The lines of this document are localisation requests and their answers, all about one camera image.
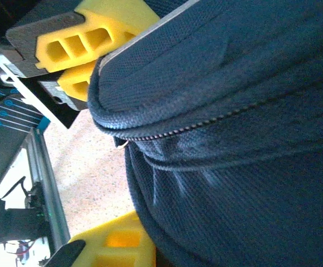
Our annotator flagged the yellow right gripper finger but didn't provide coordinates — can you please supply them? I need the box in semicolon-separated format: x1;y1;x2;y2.
43;210;156;267

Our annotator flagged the navy blue backpack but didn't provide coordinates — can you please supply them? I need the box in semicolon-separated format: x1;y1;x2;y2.
87;0;323;267

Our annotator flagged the aluminium table side rail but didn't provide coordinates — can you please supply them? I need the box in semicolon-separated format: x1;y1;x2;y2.
25;127;71;251

